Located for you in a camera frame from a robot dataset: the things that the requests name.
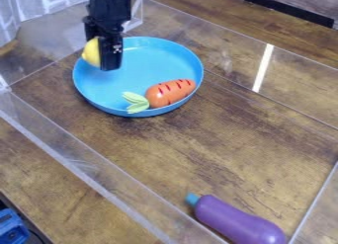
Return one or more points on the blue object at corner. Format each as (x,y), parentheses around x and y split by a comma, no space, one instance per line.
(14,231)

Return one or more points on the orange toy carrot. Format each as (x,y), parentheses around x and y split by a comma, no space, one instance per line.
(161,95)

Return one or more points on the blue round plastic tray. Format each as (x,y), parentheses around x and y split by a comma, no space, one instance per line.
(151,61)

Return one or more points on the purple toy eggplant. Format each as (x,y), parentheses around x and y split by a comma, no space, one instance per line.
(241,227)

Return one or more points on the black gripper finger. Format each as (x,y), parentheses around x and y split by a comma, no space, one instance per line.
(91,29)
(111,52)

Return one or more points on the clear acrylic enclosure wall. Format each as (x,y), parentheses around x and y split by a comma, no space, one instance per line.
(101,179)

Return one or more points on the yellow toy lemon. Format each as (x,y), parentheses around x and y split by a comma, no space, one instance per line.
(90,53)

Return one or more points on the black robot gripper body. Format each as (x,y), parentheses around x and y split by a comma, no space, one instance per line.
(110,13)

